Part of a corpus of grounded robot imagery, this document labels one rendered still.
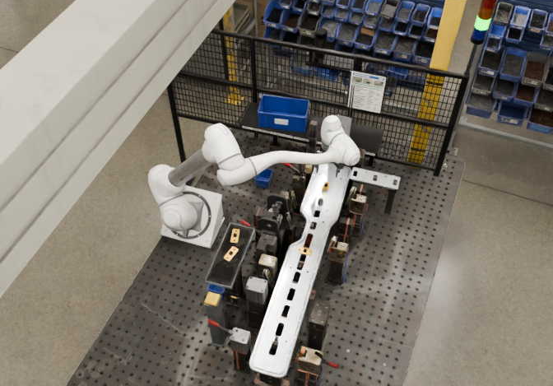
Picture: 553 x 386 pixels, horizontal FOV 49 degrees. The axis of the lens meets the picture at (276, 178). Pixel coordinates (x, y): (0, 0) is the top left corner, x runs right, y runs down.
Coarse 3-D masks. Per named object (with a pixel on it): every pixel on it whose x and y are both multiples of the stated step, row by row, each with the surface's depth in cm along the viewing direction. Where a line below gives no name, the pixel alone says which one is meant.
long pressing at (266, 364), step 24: (336, 168) 364; (312, 192) 352; (336, 192) 352; (312, 216) 340; (336, 216) 340; (312, 240) 330; (288, 264) 320; (312, 264) 320; (288, 288) 310; (312, 288) 312; (264, 336) 294; (288, 336) 293; (264, 360) 285; (288, 360) 286
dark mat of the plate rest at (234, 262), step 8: (240, 232) 314; (248, 232) 314; (224, 240) 311; (240, 240) 311; (248, 240) 311; (224, 248) 308; (240, 248) 308; (216, 256) 304; (224, 256) 304; (240, 256) 304; (216, 264) 301; (224, 264) 301; (232, 264) 301; (216, 272) 298; (224, 272) 298; (232, 272) 298; (208, 280) 296; (216, 280) 296; (224, 280) 296; (232, 280) 296
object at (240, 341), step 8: (232, 336) 287; (240, 336) 288; (248, 336) 287; (232, 344) 290; (240, 344) 287; (248, 344) 289; (240, 352) 294; (248, 352) 299; (240, 360) 304; (248, 360) 304; (240, 368) 310; (248, 368) 307
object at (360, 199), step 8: (352, 200) 343; (360, 200) 342; (352, 208) 348; (360, 208) 347; (352, 216) 354; (360, 216) 353; (352, 224) 359; (360, 224) 360; (352, 232) 365; (360, 232) 368
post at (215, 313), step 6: (210, 306) 289; (216, 306) 288; (222, 306) 298; (210, 312) 293; (216, 312) 291; (210, 318) 300; (216, 318) 296; (222, 318) 307; (210, 324) 306; (222, 324) 310; (210, 330) 313; (216, 330) 309; (222, 330) 313; (216, 336) 314; (222, 336) 316; (228, 336) 326; (216, 342) 321; (222, 342) 319
